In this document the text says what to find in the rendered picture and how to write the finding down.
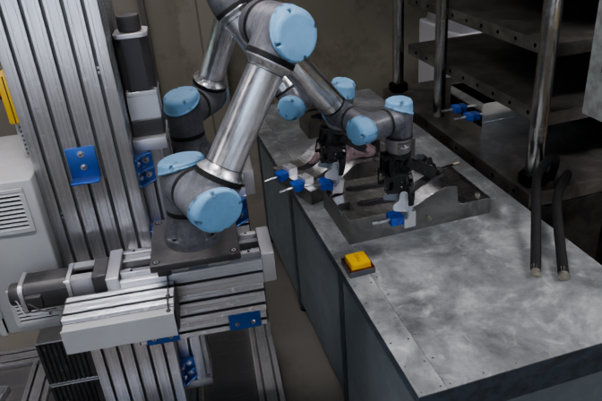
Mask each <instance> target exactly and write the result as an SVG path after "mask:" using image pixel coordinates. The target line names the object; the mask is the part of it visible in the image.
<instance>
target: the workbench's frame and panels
mask: <svg viewBox="0 0 602 401"><path fill-rule="evenodd" d="M256 139H257V147H258V154H259V162H260V170H261V178H262V192H263V200H264V208H265V216H266V224H267V227H268V231H269V235H270V239H271V242H272V243H274V244H275V246H276V248H277V250H278V252H279V255H280V257H281V259H282V261H283V263H284V265H285V268H286V270H287V272H288V274H289V276H290V278H291V280H292V283H293V285H294V287H295V289H296V290H297V293H298V302H299V305H300V309H301V311H306V313H307V315H308V317H309V319H310V321H311V322H312V325H313V327H314V330H315V332H316V334H317V336H318V338H319V340H320V342H321V344H322V347H323V349H324V352H325V353H326V355H327V357H328V359H329V361H330V363H331V367H332V369H333V370H334V372H335V374H336V376H337V378H338V381H339V383H340V385H341V387H342V389H343V391H344V401H602V344H600V345H596V346H592V347H588V348H585V349H582V350H579V351H576V352H573V353H569V354H565V355H561V356H558V357H555V358H552V359H549V360H546V361H543V362H540V363H534V364H531V365H529V366H525V367H522V368H519V369H516V370H513V371H507V372H505V373H502V374H498V375H495V376H493V377H489V378H486V379H483V380H478V381H475V382H471V383H469V384H466V385H462V386H459V387H457V388H451V389H447V390H445V391H442V392H439V393H435V394H433V395H430V396H426V397H421V398H418V396H417V394H416V392H415V390H414V389H413V388H412V386H411V385H410V383H409V381H408V379H407V378H406V376H405V374H404V373H403V371H402V369H401V368H400V367H399V365H398V363H397V362H396V360H395V358H394V357H393V355H392V353H391V351H390V350H389V348H388V346H387V345H386V344H385V342H384V341H383V338H382V337H381V335H380V333H379V332H378V330H377V329H376V327H375V325H374V324H373V322H372V321H371V319H370V317H369V316H368V314H367V313H366V310H365V309H364V307H363V305H362V304H361V302H360V301H359V300H358V298H357V296H356V294H355V293H354V291H353V289H352V288H351V286H350V284H349V283H348V281H347V279H346V278H345V277H344V275H343V273H342V272H341V270H340V268H339V266H338V264H337V263H336V261H335V260H334V259H333V257H332V256H331V253H330V252H329V250H328V248H327V247H326V245H325V244H324V242H323V240H322V238H321V237H320V236H319V234H318V232H317V231H316V229H315V227H314V225H313V224H312V222H311V220H310V219H309V217H308V216H307V215H306V213H305V211H304V209H303V208H302V206H301V204H300V203H299V201H298V199H297V197H296V195H295V194H294V193H293V192H292V191H288V192H283V193H282V194H280V193H279V191H281V190H283V189H286V187H285V186H283V185H282V184H280V183H278V182H277V181H275V180H273V181H269V182H268V183H265V182H264V180H268V179H270V178H272V177H273V176H274V173H273V168H274V167H275V166H277V165H276V163H275V162H274V160H273V158H272V157H271V155H270V153H269V151H268V150H267V149H266V147H265V146H264V144H263V142H262V140H261V139H260V137H259V135H257V137H256Z"/></svg>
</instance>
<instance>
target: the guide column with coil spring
mask: <svg viewBox="0 0 602 401"><path fill-rule="evenodd" d="M448 12H449V0H436V12H435V41H434V96H433V116H435V117H442V116H444V112H443V113H442V110H444V105H445V82H446V61H447V39H448Z"/></svg>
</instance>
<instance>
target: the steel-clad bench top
mask: <svg viewBox="0 0 602 401"><path fill-rule="evenodd" d="M353 105H354V106H356V107H360V108H362V109H364V110H366V111H368V112H374V111H377V110H380V109H383V108H385V106H384V105H385V100H384V99H382V98H381V97H380V96H378V95H377V94H376V93H374V92H373V91H372V90H370V89H364V90H355V98H354V101H353ZM258 135H259V137H260V139H261V140H262V142H263V144H264V146H265V147H266V149H267V150H268V151H269V153H270V155H271V157H272V158H273V160H274V162H275V163H276V165H277V166H279V165H282V164H285V163H288V162H289V161H292V160H295V159H297V158H299V157H301V156H302V155H303V154H304V153H305V152H306V151H307V150H308V149H309V148H310V147H311V146H312V145H314V144H315V143H316V139H319V137H317V138H312V139H309V138H308V137H307V136H306V135H305V133H304V132H303V131H302V130H301V128H300V125H299V118H298V119H297V120H295V121H287V120H285V119H283V118H282V117H281V116H280V114H279V112H278V104H274V105H271V106H270V109H269V111H268V113H267V115H266V117H265V119H264V121H263V124H262V127H261V129H260V131H259V133H258ZM413 138H415V139H416V145H415V155H417V154H424V155H426V156H427V157H428V158H430V157H431V158H432V160H433V162H434V163H435V164H436V167H438V166H439V167H442V166H447V165H449V164H452V163H455V162H460V163H459V164H456V165H453V166H452V167H453V168H454V169H456V170H457V171H458V172H459V173H461V174H462V175H463V176H465V177H466V178H467V179H468V180H470V181H471V182H472V183H473V184H474V185H475V186H476V187H478V188H479V189H480V190H481V191H482V192H484V193H485V194H486V195H488V196H489V197H490V206H489V213H486V214H482V215H478V216H474V217H470V218H463V219H459V220H455V221H452V222H447V223H443V224H440V225H435V226H429V227H424V228H420V229H417V230H412V231H408V232H404V233H400V234H396V235H389V236H385V237H381V238H377V239H373V240H369V241H365V242H362V243H354V244H351V245H349V243H348V241H347V240H346V239H345V237H344V236H343V234H342V233H341V231H340V230H339V229H338V227H337V226H336V224H335V223H334V221H333V220H332V218H331V216H330V215H329V214H328V212H327V211H326V209H325V208H324V206H323V200H322V201H320V202H317V203H315V204H313V205H311V204H310V203H308V202H307V201H305V200H303V199H302V198H300V197H299V196H297V195H296V194H295V195H296V197H297V199H298V201H299V203H300V204H301V206H302V208H303V209H304V211H305V213H306V215H307V216H308V217H309V219H310V220H311V222H312V224H313V225H314V227H315V229H316V231H317V232H318V234H319V236H320V237H321V238H322V240H323V242H324V244H325V245H326V247H327V248H328V250H329V252H330V253H331V256H332V257H333V259H334V260H335V261H336V263H337V264H338V266H339V268H340V270H341V272H342V273H343V275H344V277H345V278H346V279H347V281H348V283H349V284H350V286H351V288H352V289H353V291H354V293H355V294H356V296H357V298H358V300H359V301H360V302H361V304H362V305H363V307H364V309H365V311H366V313H367V314H368V316H369V317H370V319H371V321H372V322H373V324H374V325H375V327H376V329H377V330H378V332H379V333H380V335H381V337H382V338H383V341H384V342H385V344H386V345H387V346H388V348H389V350H390V351H391V353H392V355H393V357H394V358H395V360H396V362H397V363H398V365H399V367H400V368H401V369H402V371H403V373H404V374H405V376H406V378H407V379H408V382H409V383H410V385H411V386H412V388H413V389H414V390H415V392H416V394H417V396H418V398H421V397H426V396H430V395H433V394H435V393H439V392H442V391H445V390H447V389H451V388H457V387H459V386H462V385H466V384H469V383H471V382H475V381H478V380H483V379H486V378H489V377H493V376H495V375H498V374H502V373H505V372H507V371H513V370H516V369H519V368H522V367H525V366H529V365H531V364H534V363H540V362H543V361H546V360H549V359H552V358H555V357H558V356H561V355H565V354H569V353H573V352H576V351H579V350H582V349H585V348H588V347H592V346H596V345H600V344H602V265H600V264H599V263H598V262H597V261H595V260H594V259H592V258H591V257H590V256H589V255H588V254H587V253H585V252H584V251H582V250H581V249H580V248H579V247H577V246H576V245H575V244H573V243H572V242H570V241H569V240H568V239H566V238H565V244H566V251H567V260H568V267H569V274H570V278H569V279H568V280H566V281H562V280H560V279H559V278H558V273H557V264H556V255H555V237H554V229H553V228H552V227H551V226H550V225H548V224H547V223H546V222H544V221H543V220H542V219H541V276H540V277H532V276H531V275H530V224H531V211H530V210H528V209H527V208H525V207H524V206H523V205H521V204H520V203H519V202H518V201H516V200H515V199H514V198H513V197H512V196H510V195H509V194H508V193H506V192H505V191H503V190H502V189H501V188H500V187H498V186H497V185H496V184H494V183H493V182H491V181H490V180H489V179H487V178H486V177H485V176H483V175H482V174H481V173H479V172H478V171H477V170H476V169H475V168H474V167H472V166H471V165H469V164H468V163H467V162H465V161H464V160H463V159H462V158H460V157H459V156H457V155H456V154H455V153H453V152H452V151H451V150H449V149H448V148H446V147H445V146H444V145H442V143H441V142H439V141H438V140H437V139H435V138H434V137H433V136H431V135H430V134H429V133H427V132H426V131H424V130H423V129H422V128H421V127H419V126H418V125H417V124H415V123H414V122H413ZM439 167H438V168H439ZM362 251H364V252H365V254H366V255H367V256H368V258H369V259H370V261H371V262H372V263H373V264H374V266H375V273H372V274H368V275H364V276H361V277H353V278H350V277H349V276H348V274H347V272H346V270H345V269H344V268H343V267H342V265H341V260H340V259H342V258H345V255H347V254H351V253H355V252H362Z"/></svg>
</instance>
